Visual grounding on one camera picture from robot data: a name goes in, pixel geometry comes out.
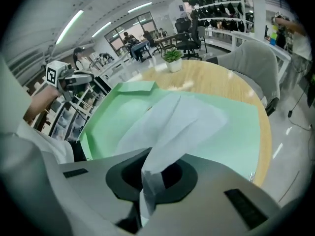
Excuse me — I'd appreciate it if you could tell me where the person's white shirt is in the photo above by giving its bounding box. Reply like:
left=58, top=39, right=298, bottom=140
left=0, top=55, right=75, bottom=165

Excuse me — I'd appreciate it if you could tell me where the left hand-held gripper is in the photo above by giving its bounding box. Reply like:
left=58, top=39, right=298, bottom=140
left=46, top=60, right=95, bottom=103

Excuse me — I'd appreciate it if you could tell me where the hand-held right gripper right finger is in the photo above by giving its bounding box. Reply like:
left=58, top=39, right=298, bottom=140
left=137, top=153, right=282, bottom=236

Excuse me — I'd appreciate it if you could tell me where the blue covered desk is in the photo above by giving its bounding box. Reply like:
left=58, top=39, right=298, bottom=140
left=129, top=40, right=152, bottom=61

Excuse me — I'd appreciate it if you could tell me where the green paper folder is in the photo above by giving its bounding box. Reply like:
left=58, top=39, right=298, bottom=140
left=78, top=81, right=262, bottom=181

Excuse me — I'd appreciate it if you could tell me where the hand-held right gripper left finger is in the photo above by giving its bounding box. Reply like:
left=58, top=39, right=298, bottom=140
left=59, top=147, right=153, bottom=236

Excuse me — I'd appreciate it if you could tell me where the white shelf of black bags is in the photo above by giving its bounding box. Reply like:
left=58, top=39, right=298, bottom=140
left=188, top=0, right=255, bottom=35

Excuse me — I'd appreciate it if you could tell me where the black office chair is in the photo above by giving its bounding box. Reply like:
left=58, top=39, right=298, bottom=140
left=174, top=17, right=192, bottom=35
left=176, top=10, right=203, bottom=60

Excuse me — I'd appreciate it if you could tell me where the person's left forearm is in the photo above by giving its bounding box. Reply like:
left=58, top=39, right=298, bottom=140
left=23, top=85, right=62, bottom=125

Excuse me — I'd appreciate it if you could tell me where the grey upholstered chair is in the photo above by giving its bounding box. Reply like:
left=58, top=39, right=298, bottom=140
left=205, top=40, right=281, bottom=117

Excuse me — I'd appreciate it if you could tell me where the white sheet of paper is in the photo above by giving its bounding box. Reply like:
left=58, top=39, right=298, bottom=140
left=115, top=92, right=229, bottom=218

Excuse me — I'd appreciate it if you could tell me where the storage rack with boxes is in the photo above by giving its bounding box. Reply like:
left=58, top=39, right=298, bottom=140
left=48, top=79, right=111, bottom=142

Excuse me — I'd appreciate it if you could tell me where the potted green succulent plant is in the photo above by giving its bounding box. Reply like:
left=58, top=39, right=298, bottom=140
left=161, top=47, right=184, bottom=74

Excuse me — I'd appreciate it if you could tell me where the ceiling light strip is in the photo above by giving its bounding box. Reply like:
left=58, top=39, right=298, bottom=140
left=91, top=21, right=112, bottom=38
left=55, top=9, right=85, bottom=46
left=127, top=1, right=153, bottom=14

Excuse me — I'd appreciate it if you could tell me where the black floor cable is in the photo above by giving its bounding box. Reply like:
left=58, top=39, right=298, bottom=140
left=287, top=81, right=315, bottom=132

